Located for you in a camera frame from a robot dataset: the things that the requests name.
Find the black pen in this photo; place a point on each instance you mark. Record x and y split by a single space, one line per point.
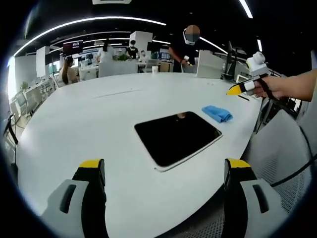
242 97

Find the grey mesh office chair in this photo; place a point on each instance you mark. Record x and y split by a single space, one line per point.
277 171

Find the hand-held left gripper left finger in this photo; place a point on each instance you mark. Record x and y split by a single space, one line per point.
81 193

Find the green potted plant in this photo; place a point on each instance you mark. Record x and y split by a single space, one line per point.
122 58
24 86

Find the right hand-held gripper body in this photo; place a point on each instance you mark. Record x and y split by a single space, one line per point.
257 72

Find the dark wall screen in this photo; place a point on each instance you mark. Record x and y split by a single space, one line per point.
72 47

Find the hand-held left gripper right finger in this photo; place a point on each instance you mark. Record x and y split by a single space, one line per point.
247 196

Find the white paper cup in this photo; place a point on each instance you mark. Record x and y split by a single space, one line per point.
154 69

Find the white partition panel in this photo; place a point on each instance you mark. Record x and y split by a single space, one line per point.
118 69
209 65

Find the blue cleaning cloth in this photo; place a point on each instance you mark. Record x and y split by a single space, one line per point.
218 113

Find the person's right hand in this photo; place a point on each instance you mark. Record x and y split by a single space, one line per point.
268 86

